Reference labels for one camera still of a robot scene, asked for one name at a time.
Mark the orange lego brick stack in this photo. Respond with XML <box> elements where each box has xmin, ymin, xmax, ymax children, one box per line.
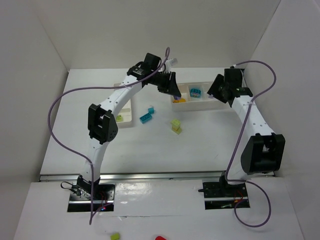
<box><xmin>173</xmin><ymin>98</ymin><xmax>187</xmax><ymax>104</ymax></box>

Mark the teal lego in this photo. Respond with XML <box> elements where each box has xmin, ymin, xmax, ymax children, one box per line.
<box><xmin>189</xmin><ymin>88</ymin><xmax>202</xmax><ymax>99</ymax></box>

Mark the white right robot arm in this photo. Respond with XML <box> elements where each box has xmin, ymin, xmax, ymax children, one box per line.
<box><xmin>207</xmin><ymin>68</ymin><xmax>286</xmax><ymax>185</ymax></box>

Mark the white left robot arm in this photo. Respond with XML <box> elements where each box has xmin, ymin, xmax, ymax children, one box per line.
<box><xmin>77</xmin><ymin>48</ymin><xmax>182</xmax><ymax>193</ymax></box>

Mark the wide white compartment tray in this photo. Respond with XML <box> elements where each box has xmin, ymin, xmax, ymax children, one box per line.
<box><xmin>170</xmin><ymin>82</ymin><xmax>228</xmax><ymax>112</ymax></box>

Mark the small teal lego brick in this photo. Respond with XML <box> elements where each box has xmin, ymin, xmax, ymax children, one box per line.
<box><xmin>148</xmin><ymin>107</ymin><xmax>155</xmax><ymax>115</ymax></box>

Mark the light green lego stack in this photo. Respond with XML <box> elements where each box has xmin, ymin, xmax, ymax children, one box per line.
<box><xmin>170</xmin><ymin>118</ymin><xmax>182</xmax><ymax>135</ymax></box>

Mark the long teal lego brick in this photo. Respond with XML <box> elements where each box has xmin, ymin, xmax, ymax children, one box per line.
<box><xmin>139</xmin><ymin>113</ymin><xmax>153</xmax><ymax>124</ymax></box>

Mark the narrow white compartment tray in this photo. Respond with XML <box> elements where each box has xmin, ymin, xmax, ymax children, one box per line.
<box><xmin>113</xmin><ymin>87</ymin><xmax>133</xmax><ymax>128</ymax></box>

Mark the red object at edge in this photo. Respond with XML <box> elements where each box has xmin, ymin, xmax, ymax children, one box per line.
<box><xmin>155</xmin><ymin>235</ymin><xmax>167</xmax><ymax>240</ymax></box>

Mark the green lego on foreground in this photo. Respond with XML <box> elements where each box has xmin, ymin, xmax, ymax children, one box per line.
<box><xmin>110</xmin><ymin>232</ymin><xmax>120</xmax><ymax>240</ymax></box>

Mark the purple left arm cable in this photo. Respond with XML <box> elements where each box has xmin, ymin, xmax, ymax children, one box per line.
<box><xmin>47</xmin><ymin>46</ymin><xmax>171</xmax><ymax>225</ymax></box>

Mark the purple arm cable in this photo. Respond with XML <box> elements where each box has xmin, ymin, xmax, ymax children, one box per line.
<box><xmin>224</xmin><ymin>60</ymin><xmax>277</xmax><ymax>228</ymax></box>
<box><xmin>47</xmin><ymin>46</ymin><xmax>171</xmax><ymax>225</ymax></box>

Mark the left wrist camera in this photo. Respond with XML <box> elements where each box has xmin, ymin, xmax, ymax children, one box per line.
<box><xmin>165</xmin><ymin>58</ymin><xmax>178</xmax><ymax>68</ymax></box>

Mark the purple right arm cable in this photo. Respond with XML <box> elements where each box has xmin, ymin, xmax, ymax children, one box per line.
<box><xmin>224</xmin><ymin>60</ymin><xmax>277</xmax><ymax>228</ymax></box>

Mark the aluminium rail front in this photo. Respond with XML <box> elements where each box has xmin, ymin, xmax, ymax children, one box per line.
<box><xmin>38</xmin><ymin>170</ymin><xmax>276</xmax><ymax>183</ymax></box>

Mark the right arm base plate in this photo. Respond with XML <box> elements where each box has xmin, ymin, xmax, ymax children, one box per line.
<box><xmin>198</xmin><ymin>173</ymin><xmax>250</xmax><ymax>210</ymax></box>

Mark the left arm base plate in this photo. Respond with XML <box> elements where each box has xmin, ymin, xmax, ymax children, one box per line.
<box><xmin>60</xmin><ymin>181</ymin><xmax>116</xmax><ymax>213</ymax></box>

